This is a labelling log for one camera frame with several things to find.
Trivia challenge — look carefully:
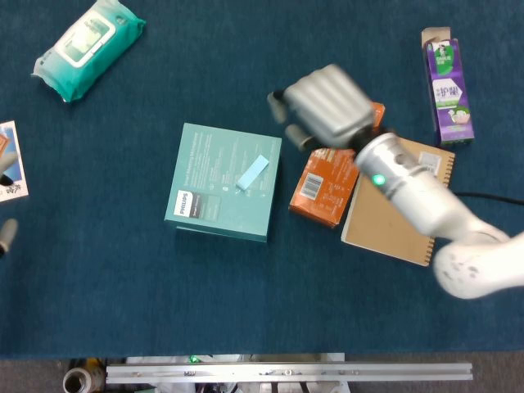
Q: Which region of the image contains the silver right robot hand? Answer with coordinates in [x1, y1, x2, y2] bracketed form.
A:
[266, 64, 376, 151]

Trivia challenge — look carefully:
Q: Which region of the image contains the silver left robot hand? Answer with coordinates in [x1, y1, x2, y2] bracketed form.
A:
[0, 153, 20, 257]

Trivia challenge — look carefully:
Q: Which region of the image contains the orange snack box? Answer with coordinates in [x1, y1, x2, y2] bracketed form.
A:
[288, 102, 386, 229]

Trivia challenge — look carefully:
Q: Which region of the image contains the purple toothpaste box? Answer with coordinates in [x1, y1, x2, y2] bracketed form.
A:
[421, 26, 476, 147]

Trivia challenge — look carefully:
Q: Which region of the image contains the green Philips box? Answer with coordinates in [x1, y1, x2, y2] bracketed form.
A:
[164, 122, 282, 243]

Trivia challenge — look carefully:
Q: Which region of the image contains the blue and white card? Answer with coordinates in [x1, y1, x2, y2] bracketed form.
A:
[0, 120, 29, 204]

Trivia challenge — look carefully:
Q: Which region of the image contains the brown spiral notebook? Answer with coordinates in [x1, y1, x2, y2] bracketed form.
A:
[341, 137, 456, 268]

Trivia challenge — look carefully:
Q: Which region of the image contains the green wet wipes pack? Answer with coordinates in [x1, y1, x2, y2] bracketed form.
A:
[31, 0, 147, 103]

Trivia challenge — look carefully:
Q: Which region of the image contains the dark blue felt table cover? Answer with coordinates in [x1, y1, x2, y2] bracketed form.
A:
[0, 0, 524, 361]

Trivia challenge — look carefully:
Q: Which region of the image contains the aluminium profile rail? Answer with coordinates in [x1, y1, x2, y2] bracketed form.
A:
[106, 361, 474, 385]

